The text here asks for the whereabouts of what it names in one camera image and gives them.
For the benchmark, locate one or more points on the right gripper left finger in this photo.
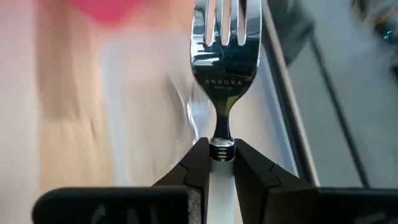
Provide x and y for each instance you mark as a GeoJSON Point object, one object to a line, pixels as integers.
{"type": "Point", "coordinates": [196, 168]}

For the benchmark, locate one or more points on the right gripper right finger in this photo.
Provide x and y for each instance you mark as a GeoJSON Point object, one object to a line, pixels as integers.
{"type": "Point", "coordinates": [264, 193]}

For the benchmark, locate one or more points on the pink plastic bin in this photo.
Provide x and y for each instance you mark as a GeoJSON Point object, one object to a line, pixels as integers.
{"type": "Point", "coordinates": [109, 9]}

